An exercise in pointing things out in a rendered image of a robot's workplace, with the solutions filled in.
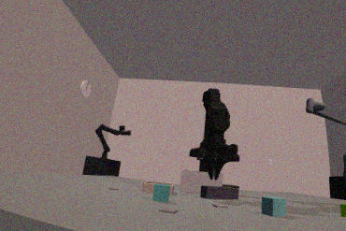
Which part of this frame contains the tan shallow tray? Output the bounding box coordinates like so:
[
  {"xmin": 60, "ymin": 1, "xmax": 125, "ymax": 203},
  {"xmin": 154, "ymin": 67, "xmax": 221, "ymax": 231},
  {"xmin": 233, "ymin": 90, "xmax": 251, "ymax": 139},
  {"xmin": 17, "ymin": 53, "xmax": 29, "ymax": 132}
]
[{"xmin": 142, "ymin": 181, "xmax": 174, "ymax": 195}]

